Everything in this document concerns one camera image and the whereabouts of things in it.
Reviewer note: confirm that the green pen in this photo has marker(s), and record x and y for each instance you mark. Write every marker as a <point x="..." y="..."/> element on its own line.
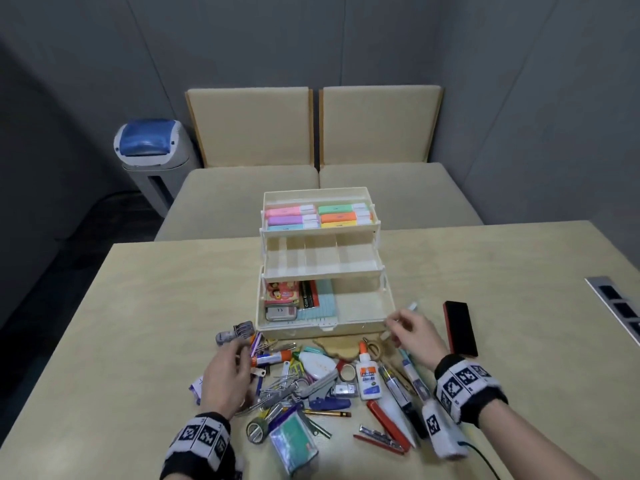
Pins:
<point x="320" y="429"/>

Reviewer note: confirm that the grey table socket panel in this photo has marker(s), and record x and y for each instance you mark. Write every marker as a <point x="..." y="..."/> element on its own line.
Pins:
<point x="617" y="307"/>

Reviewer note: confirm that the white glue bottle orange cap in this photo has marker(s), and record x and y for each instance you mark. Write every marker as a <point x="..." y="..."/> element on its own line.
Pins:
<point x="370" y="382"/>

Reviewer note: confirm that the blue lined index card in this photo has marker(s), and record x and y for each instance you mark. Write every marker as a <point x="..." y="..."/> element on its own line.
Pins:
<point x="326" y="302"/>

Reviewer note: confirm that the purple highlighter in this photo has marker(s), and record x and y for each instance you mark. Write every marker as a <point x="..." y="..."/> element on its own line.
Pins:
<point x="285" y="220"/>

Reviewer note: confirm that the beige sofa chair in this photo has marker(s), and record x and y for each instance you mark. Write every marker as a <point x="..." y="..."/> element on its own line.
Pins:
<point x="380" y="124"/>
<point x="250" y="124"/>

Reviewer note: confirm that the white stamp pad tin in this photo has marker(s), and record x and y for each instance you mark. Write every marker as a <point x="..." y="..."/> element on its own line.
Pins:
<point x="281" y="313"/>

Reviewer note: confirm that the white purple ink box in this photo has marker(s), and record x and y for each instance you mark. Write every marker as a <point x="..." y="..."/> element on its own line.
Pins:
<point x="196" y="389"/>

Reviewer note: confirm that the black white marker wristband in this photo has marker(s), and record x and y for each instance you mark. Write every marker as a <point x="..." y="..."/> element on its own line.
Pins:
<point x="200" y="444"/>
<point x="470" y="389"/>

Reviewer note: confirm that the teal white slim pen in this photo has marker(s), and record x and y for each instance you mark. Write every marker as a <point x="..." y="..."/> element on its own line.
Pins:
<point x="411" y="307"/>

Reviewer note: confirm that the white striped notepad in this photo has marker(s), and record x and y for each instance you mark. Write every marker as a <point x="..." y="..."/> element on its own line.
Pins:
<point x="320" y="323"/>

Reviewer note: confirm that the grey blue-lid paper shredder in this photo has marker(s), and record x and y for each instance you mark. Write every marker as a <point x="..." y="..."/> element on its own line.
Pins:
<point x="150" y="154"/>

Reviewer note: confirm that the person's right hand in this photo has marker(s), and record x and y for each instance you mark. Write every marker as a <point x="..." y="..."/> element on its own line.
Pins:
<point x="420" y="339"/>

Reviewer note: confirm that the cream tiered organizer box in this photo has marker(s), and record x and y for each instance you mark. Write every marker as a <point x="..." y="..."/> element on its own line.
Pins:
<point x="360" y="304"/>

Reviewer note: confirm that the grey date stamp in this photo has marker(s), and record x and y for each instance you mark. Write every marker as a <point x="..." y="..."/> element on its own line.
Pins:
<point x="235" y="332"/>

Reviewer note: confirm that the grey blue stapler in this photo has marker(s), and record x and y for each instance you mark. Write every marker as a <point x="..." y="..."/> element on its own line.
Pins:
<point x="327" y="402"/>

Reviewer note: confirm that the orange highlighter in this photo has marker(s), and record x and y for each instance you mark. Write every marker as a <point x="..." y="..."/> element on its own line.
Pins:
<point x="339" y="217"/>

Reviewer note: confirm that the pink cartoon card pack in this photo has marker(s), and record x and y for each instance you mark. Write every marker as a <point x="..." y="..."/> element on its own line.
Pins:
<point x="281" y="293"/>

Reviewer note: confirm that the person's left hand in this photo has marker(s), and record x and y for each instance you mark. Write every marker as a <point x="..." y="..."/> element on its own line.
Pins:
<point x="227" y="384"/>

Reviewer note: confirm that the yellow highlighter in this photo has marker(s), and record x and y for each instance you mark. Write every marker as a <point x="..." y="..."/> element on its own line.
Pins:
<point x="339" y="224"/>

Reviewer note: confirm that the purple pen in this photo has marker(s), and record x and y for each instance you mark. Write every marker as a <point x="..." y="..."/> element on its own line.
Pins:
<point x="256" y="344"/>

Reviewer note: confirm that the light blue highlighter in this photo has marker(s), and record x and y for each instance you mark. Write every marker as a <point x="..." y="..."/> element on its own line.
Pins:
<point x="285" y="227"/>

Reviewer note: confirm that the green highlighter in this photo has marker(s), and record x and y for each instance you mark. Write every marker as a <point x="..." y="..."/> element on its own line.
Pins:
<point x="336" y="209"/>

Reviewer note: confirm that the orange capped glue stick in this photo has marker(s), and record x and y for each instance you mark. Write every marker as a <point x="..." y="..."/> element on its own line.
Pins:
<point x="272" y="358"/>

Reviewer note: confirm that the person's right forearm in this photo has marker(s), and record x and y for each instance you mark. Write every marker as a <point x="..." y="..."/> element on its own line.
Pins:
<point x="535" y="444"/>

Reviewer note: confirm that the white purple marker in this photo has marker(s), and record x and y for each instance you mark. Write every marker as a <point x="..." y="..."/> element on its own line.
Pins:
<point x="415" y="377"/>

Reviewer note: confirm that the red utility knife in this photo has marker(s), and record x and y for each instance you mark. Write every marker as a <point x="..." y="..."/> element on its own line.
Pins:
<point x="390" y="427"/>

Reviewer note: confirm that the grey green tape roll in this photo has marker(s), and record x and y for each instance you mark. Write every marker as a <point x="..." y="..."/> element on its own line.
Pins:
<point x="252" y="430"/>

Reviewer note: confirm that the pink highlighter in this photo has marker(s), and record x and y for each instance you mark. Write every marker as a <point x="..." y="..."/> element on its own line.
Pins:
<point x="282" y="211"/>

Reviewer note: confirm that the white green correction tape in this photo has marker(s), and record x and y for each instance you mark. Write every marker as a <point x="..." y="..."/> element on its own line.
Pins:
<point x="317" y="365"/>

